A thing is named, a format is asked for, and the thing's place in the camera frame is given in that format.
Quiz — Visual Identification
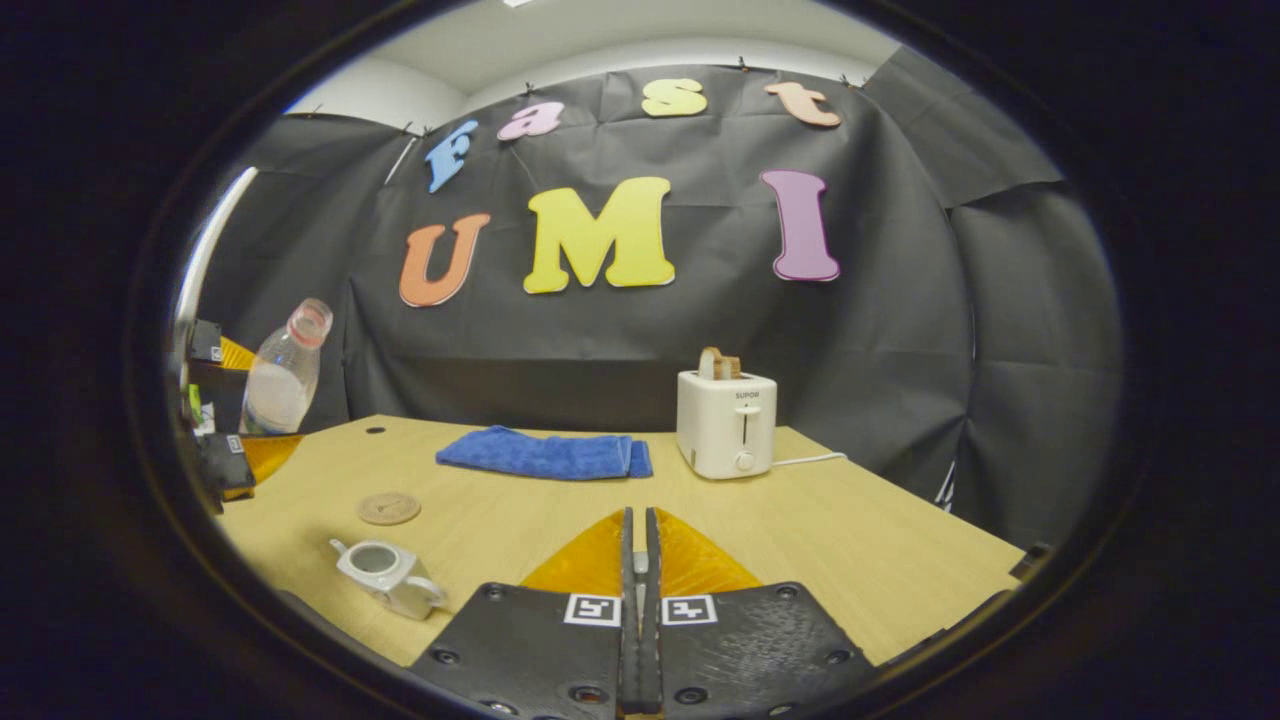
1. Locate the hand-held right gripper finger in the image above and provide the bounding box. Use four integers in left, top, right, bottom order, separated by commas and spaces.
640, 506, 883, 720
410, 506, 643, 720

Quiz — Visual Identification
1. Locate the clear plastic water bottle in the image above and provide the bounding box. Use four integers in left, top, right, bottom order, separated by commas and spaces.
240, 297, 335, 437

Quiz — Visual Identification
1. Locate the round wooden coaster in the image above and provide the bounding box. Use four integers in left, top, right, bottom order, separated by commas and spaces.
357, 491, 423, 527

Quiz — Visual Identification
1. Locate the white teacup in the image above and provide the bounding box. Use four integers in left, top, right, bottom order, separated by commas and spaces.
329, 537, 450, 622

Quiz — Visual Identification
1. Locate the blue towel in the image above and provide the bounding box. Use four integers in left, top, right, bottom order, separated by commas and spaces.
435, 425, 654, 482

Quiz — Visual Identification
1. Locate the white toaster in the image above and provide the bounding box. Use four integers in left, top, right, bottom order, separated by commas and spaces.
676, 368, 779, 481

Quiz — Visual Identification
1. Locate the black backdrop cloth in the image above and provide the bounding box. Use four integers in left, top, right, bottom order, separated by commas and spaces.
185, 62, 1126, 551

